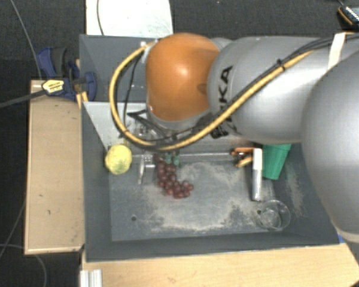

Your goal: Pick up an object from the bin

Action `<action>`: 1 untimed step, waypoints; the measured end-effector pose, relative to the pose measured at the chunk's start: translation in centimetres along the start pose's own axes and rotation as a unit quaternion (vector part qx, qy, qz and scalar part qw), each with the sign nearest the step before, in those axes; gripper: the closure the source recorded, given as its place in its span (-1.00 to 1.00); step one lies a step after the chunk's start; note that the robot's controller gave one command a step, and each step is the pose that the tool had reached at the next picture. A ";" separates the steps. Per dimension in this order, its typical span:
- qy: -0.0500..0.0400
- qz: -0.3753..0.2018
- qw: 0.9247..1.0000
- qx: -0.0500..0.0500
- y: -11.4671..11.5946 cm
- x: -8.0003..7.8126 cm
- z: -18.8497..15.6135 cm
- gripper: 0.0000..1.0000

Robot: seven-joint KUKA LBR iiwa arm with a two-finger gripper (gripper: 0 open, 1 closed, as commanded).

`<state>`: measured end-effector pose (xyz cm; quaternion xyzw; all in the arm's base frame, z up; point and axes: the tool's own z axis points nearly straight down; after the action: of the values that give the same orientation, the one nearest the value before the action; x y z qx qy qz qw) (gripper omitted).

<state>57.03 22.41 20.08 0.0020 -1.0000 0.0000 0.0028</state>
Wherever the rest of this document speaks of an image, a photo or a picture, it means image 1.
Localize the clear glass cup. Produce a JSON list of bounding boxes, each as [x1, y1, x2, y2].
[[255, 199, 292, 231]]

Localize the green plastic cup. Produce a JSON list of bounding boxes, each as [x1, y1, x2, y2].
[[261, 143, 293, 181]]

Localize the orange handled pliers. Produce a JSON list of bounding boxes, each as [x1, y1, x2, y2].
[[229, 146, 255, 169]]

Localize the grey metal bin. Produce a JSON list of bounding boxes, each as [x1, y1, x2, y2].
[[78, 33, 340, 262]]

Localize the yellow lemon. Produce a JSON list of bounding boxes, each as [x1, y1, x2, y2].
[[104, 143, 133, 176]]

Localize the pale wood board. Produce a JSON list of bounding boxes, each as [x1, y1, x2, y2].
[[23, 80, 86, 255]]

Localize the white and grey marker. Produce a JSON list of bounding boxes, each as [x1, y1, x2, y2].
[[251, 148, 264, 202]]

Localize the dark red grape bunch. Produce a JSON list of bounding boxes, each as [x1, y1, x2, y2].
[[154, 154, 195, 200]]

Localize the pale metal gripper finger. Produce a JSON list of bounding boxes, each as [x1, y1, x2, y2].
[[138, 155, 147, 186], [145, 155, 157, 182]]

